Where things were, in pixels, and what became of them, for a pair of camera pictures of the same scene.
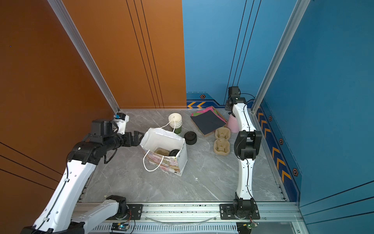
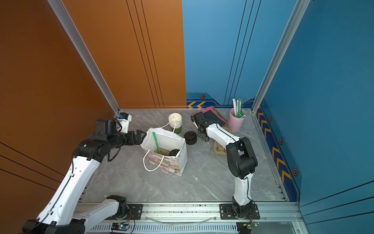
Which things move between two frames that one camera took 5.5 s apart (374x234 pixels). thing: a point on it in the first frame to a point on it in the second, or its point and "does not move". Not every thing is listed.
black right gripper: x=226 y=107 to x=202 y=137
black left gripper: x=137 y=140 does not move
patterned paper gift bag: x=166 y=149 does not move
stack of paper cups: x=175 y=120 does not move
